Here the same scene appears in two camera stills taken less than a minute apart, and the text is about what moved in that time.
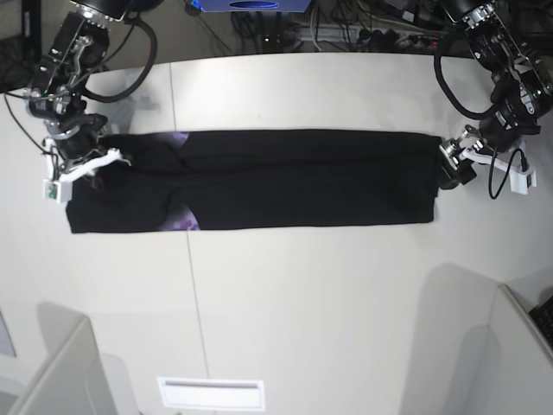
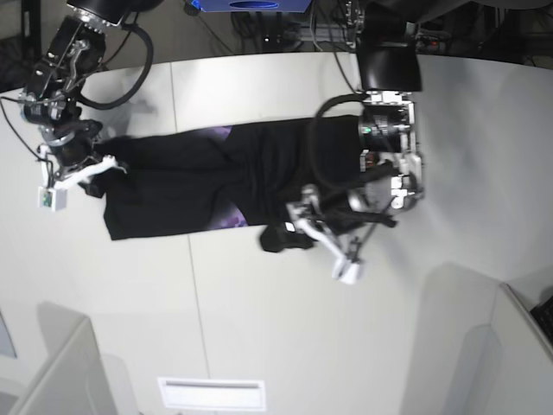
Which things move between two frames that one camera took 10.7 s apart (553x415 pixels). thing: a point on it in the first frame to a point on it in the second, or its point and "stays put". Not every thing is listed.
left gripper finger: x=450 y=177 to x=289 y=226
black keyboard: x=543 y=316 stays put
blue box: x=251 y=5 stays put
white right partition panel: x=517 y=375 stays put
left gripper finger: x=451 y=149 to x=308 y=205
